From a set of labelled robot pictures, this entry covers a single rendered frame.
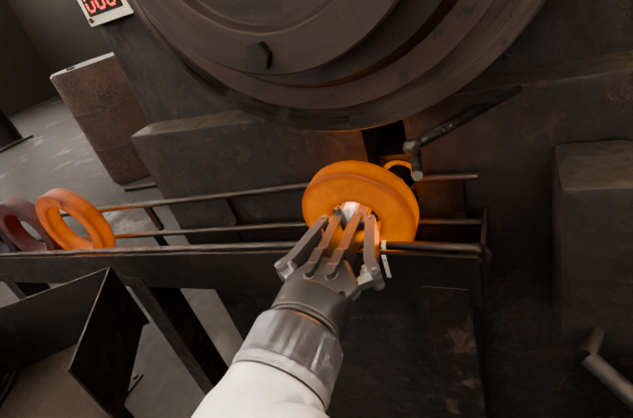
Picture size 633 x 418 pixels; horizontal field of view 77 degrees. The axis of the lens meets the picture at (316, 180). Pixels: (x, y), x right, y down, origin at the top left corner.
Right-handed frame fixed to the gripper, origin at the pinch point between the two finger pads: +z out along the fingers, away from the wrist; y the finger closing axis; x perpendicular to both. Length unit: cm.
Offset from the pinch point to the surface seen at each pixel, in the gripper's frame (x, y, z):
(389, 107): 14.0, 7.7, -2.3
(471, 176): -0.5, 13.8, 5.4
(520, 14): 20.5, 19.9, -2.0
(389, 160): -0.2, 2.0, 10.2
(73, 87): -5, -248, 140
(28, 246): -12, -91, 0
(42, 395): -15, -49, -28
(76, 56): -37, -873, 611
